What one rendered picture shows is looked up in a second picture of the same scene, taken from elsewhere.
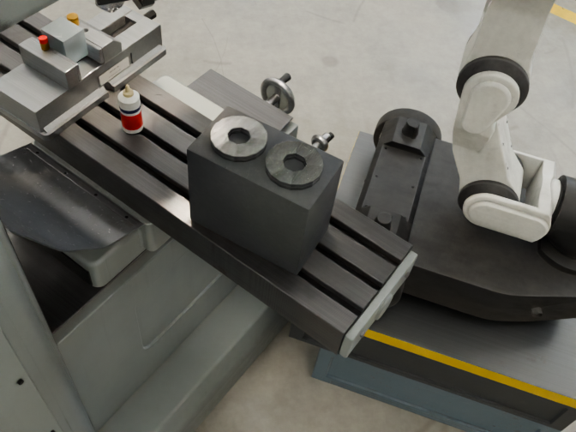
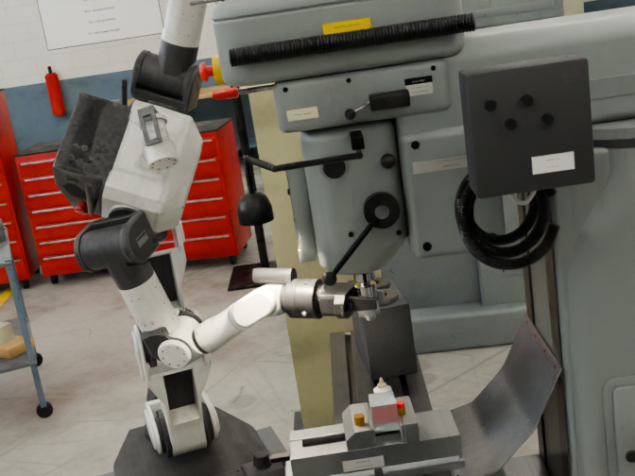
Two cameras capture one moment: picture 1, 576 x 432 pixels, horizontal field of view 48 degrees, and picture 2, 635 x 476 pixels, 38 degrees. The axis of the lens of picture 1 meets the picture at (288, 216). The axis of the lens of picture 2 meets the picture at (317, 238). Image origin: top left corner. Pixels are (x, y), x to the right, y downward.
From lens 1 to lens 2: 2.66 m
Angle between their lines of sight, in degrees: 93
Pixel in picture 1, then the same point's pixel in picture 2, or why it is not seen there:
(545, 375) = (269, 443)
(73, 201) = (465, 433)
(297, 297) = not seen: hidden behind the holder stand
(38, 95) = (435, 416)
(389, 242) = (337, 337)
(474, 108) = not seen: hidden behind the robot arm
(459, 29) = not seen: outside the picture
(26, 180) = (485, 450)
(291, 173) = (380, 280)
